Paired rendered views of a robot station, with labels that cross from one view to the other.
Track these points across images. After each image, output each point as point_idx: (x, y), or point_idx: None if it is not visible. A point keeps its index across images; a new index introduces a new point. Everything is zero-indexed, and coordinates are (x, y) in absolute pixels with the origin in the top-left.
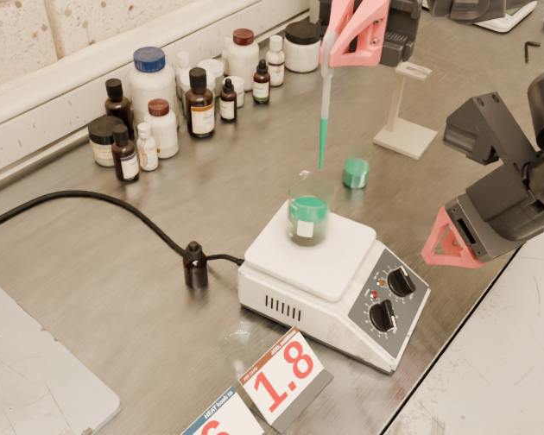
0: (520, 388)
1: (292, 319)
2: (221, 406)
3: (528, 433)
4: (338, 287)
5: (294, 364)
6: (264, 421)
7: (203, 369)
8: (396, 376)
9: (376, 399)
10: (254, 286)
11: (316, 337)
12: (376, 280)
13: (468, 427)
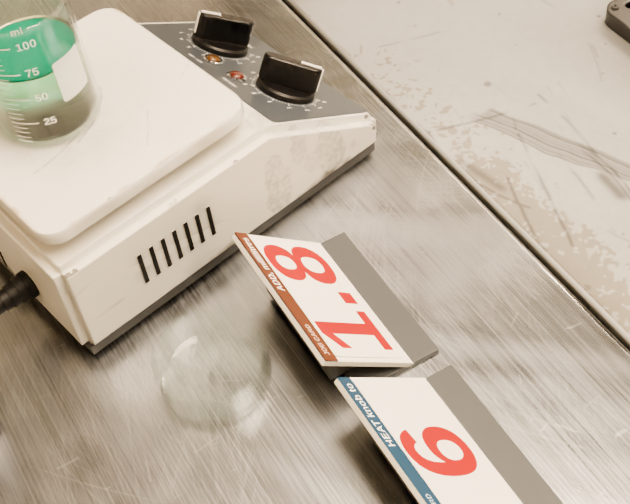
0: (460, 1)
1: (202, 247)
2: (375, 412)
3: (539, 19)
4: (221, 95)
5: (308, 274)
6: (399, 375)
7: (230, 466)
8: (379, 143)
9: (413, 185)
10: (108, 269)
11: (253, 227)
12: (207, 62)
13: (507, 83)
